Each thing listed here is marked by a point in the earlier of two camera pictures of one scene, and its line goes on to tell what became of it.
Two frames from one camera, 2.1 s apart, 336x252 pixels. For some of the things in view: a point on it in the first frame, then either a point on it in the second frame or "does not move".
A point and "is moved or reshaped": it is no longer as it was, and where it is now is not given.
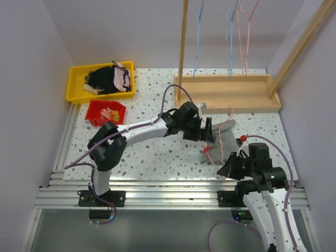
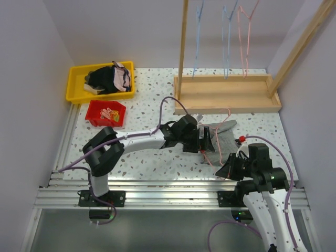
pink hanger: [221, 144] is moved or reshaped
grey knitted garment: [218, 151] does not move
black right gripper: [229, 168] does not move
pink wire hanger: [240, 38] does not move
